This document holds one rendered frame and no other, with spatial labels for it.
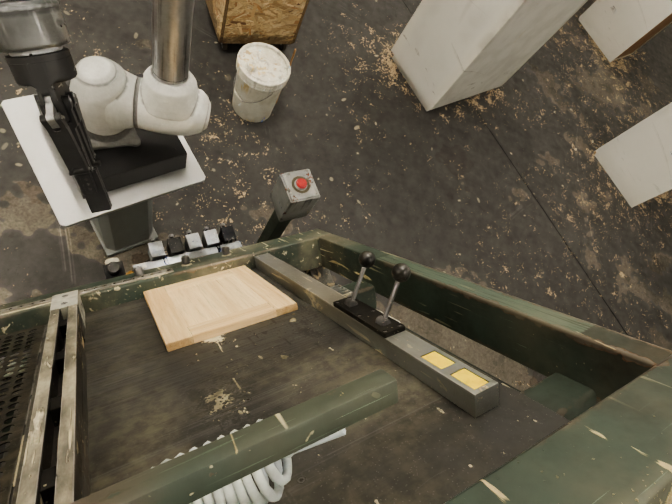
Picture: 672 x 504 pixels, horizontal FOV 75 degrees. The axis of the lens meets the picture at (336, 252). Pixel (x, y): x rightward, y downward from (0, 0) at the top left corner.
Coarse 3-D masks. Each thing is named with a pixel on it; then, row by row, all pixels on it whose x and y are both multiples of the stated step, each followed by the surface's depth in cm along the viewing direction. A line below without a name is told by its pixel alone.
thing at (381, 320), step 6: (396, 264) 86; (402, 264) 85; (396, 270) 84; (402, 270) 84; (408, 270) 84; (396, 276) 84; (402, 276) 84; (408, 276) 85; (396, 282) 85; (396, 288) 85; (390, 294) 86; (390, 300) 86; (390, 306) 86; (384, 312) 86; (378, 318) 86; (384, 318) 85; (384, 324) 85
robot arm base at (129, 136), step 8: (96, 136) 140; (104, 136) 140; (112, 136) 141; (120, 136) 144; (128, 136) 146; (136, 136) 148; (96, 144) 142; (104, 144) 143; (112, 144) 144; (120, 144) 145; (128, 144) 147; (136, 144) 147
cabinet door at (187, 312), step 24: (168, 288) 129; (192, 288) 128; (216, 288) 125; (240, 288) 123; (264, 288) 120; (168, 312) 111; (192, 312) 110; (216, 312) 109; (240, 312) 106; (264, 312) 105; (288, 312) 108; (168, 336) 98; (192, 336) 97
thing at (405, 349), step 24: (264, 264) 136; (288, 264) 131; (288, 288) 122; (312, 288) 110; (336, 312) 98; (360, 336) 91; (408, 336) 82; (408, 360) 77; (456, 360) 72; (432, 384) 72; (456, 384) 66; (480, 408) 65
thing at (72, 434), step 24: (72, 312) 104; (48, 336) 92; (72, 336) 91; (48, 360) 82; (72, 360) 80; (48, 384) 73; (72, 384) 72; (48, 408) 67; (72, 408) 66; (48, 432) 63; (72, 432) 60; (24, 456) 56; (48, 456) 59; (72, 456) 55; (24, 480) 52; (48, 480) 53; (72, 480) 51
